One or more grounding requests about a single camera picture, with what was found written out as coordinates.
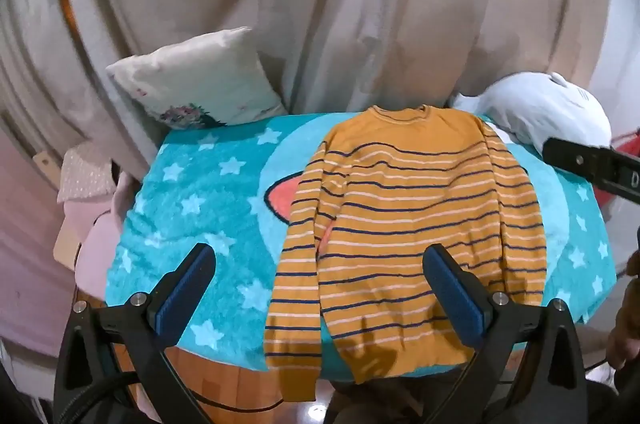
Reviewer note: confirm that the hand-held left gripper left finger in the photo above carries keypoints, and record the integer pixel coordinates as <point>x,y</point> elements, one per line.
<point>187,284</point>

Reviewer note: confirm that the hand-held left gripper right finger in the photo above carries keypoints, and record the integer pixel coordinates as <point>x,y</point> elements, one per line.
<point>452,291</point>

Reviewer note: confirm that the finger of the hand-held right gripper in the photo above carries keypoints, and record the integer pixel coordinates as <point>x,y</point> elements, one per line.
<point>590,163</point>

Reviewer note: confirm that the orange striped sweater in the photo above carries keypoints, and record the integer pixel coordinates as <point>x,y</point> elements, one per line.
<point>400,204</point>

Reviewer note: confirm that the person's right hand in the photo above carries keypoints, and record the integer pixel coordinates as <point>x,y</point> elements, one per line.
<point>625,334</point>

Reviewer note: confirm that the white plush toy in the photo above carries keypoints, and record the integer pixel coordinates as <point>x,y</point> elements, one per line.
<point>545,108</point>

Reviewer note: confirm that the teal star blanket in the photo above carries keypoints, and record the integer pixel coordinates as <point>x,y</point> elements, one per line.
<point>200,204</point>

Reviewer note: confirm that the pink cloth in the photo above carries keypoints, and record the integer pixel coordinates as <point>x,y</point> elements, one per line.
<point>100,229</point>

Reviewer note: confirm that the person's dark trousers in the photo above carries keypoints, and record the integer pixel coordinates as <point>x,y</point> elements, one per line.
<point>390,404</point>

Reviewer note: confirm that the white printed pillow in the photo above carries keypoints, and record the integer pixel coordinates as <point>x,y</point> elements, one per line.
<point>200,76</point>

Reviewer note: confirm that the beige curtain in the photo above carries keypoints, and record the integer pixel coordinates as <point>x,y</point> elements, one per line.
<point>350,3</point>

